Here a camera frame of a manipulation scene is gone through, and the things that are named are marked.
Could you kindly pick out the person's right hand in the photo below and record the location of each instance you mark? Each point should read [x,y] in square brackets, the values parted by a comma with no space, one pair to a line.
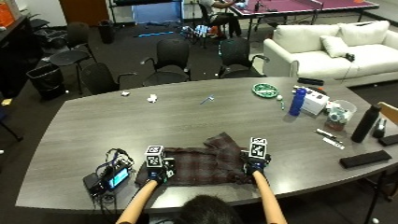
[253,165]

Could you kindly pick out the person's left hand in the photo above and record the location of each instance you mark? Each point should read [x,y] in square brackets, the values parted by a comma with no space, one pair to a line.
[160,174]

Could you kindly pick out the dark plaid cloth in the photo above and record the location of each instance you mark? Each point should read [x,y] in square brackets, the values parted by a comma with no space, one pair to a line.
[207,163]

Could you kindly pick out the white marker cube on right glove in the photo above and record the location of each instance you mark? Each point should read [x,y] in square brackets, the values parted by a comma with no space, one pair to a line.
[257,148]

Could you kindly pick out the white marker cube on glove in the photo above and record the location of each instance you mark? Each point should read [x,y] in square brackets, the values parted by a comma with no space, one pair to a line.
[155,156]
[257,148]

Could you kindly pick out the white marker cube on left glove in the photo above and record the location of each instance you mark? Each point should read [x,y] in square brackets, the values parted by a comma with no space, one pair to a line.
[155,156]

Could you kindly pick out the black marker pen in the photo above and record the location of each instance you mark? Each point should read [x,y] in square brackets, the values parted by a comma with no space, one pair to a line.
[328,134]

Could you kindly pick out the green pen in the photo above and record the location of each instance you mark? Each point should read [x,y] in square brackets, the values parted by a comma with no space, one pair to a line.
[282,105]

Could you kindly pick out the white flat strip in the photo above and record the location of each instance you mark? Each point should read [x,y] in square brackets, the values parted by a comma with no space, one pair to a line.
[333,143]

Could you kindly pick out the small white ball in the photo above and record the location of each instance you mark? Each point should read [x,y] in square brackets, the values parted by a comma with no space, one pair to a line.
[280,97]

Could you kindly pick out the blue water bottle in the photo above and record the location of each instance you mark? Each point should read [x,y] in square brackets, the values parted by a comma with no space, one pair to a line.
[297,102]

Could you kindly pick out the blue and white pen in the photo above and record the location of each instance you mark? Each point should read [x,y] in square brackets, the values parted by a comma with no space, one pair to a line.
[207,99]

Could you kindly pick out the green round plate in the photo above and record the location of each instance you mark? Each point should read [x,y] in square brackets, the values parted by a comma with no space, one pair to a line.
[265,90]

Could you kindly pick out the white box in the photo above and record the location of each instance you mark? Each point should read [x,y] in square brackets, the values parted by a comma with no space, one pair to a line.
[314,101]

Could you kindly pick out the clear plastic container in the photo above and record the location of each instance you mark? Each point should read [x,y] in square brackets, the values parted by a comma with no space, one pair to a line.
[341,114]

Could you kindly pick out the small crumpled white paper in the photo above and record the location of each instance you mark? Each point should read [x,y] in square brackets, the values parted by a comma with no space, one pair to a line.
[125,93]

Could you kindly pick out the black remote control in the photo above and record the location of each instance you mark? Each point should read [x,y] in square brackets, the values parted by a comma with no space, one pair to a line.
[310,81]

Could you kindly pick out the black small pouch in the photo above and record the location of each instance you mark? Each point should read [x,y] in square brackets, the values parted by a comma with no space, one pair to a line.
[389,140]

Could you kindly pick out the black office chair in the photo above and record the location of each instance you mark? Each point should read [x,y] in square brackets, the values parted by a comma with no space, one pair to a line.
[99,77]
[236,57]
[75,49]
[169,62]

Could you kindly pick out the wooden chair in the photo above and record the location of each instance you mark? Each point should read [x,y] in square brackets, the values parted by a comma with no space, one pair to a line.
[389,112]

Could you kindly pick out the black waste bin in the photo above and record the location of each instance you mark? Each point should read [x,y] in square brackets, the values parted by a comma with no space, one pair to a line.
[47,81]

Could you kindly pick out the white sofa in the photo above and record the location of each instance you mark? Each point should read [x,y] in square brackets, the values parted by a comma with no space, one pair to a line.
[332,53]

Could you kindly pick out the black game controller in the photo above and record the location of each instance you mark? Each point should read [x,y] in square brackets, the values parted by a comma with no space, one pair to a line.
[350,57]

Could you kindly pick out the white cushion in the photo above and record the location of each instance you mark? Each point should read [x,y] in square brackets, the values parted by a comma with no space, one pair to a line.
[334,46]

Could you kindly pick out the black tall bin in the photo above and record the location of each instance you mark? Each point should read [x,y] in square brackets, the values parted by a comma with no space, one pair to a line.
[107,31]

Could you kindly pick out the black cabinet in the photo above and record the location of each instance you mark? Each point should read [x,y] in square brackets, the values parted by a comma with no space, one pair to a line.
[16,56]

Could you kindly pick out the purple table-tennis table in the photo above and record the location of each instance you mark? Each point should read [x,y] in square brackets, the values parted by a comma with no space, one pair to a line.
[298,6]

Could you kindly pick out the orange box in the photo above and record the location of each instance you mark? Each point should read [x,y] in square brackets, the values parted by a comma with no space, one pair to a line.
[6,14]

